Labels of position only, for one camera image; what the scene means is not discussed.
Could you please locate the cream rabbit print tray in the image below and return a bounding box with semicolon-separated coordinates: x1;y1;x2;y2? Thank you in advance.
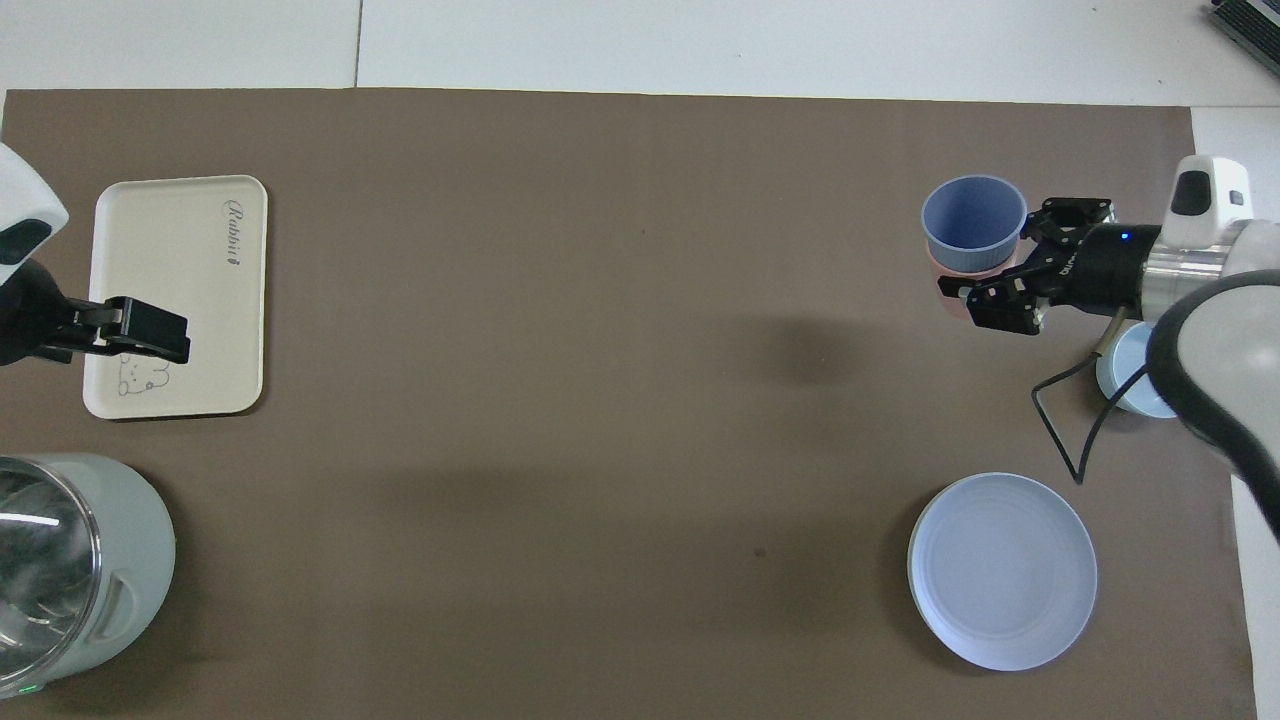
83;175;269;420

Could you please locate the pink plastic cup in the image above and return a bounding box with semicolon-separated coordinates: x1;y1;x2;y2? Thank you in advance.
925;245;1017;321

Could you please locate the brown table mat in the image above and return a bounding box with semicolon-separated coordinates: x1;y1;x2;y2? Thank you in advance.
0;88;1259;720

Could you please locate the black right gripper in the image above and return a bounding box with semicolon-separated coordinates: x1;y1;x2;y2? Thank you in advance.
940;197;1151;336

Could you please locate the blue plastic cup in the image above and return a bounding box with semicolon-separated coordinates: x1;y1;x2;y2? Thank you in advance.
921;176;1029;276

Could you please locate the grey ribbed device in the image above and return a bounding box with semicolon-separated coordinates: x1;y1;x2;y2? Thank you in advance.
1205;0;1280;59

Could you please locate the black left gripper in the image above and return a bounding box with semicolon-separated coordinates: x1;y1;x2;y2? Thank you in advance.
0;258;191;366

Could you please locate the pale blue plate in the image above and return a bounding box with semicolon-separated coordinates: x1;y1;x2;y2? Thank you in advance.
907;472;1099;672

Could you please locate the glass pot lid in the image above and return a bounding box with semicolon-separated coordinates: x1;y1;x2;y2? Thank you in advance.
0;458;103;681

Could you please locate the light blue bowl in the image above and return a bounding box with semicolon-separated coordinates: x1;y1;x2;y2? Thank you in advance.
1096;320;1181;419

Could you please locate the pale green cooking pot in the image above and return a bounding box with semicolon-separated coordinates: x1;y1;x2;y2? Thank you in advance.
0;453;177;698

